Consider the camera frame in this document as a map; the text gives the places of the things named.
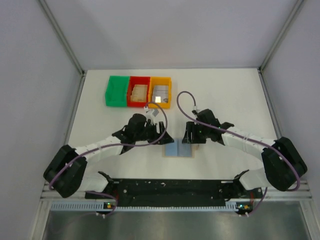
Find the white slotted cable duct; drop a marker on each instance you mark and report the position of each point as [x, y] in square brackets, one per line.
[104, 207]

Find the yellow plastic bin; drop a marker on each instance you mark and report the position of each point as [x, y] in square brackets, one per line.
[157, 80]

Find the red plastic bin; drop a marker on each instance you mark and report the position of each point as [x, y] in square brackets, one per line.
[133, 80]

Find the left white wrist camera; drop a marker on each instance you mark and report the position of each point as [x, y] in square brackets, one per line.
[151, 113]

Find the aluminium corner post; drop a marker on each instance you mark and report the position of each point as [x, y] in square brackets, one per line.
[60, 35]
[296, 9]

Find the left aluminium corner post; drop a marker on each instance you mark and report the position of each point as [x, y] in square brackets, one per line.
[60, 35]

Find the beige card holders stack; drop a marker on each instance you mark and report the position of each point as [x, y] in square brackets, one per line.
[139, 93]

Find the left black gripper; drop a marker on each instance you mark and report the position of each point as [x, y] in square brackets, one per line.
[158, 131]

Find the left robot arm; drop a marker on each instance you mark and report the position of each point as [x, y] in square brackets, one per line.
[69, 173]

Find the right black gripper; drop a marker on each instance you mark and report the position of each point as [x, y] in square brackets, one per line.
[194, 132]

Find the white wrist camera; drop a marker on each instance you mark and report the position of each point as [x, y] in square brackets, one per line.
[195, 110]
[151, 113]

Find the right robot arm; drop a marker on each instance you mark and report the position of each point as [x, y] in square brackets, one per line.
[282, 164]

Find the stack of cards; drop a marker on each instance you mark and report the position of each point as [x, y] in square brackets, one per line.
[160, 94]

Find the beige card holder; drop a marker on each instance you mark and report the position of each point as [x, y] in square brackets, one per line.
[194, 148]

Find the green plastic bin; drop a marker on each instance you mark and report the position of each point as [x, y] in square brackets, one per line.
[116, 91]

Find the right aluminium corner post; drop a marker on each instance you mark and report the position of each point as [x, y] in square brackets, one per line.
[296, 9]

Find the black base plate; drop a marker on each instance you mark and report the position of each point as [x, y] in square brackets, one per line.
[131, 192]

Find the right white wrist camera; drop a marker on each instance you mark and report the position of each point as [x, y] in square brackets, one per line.
[195, 110]

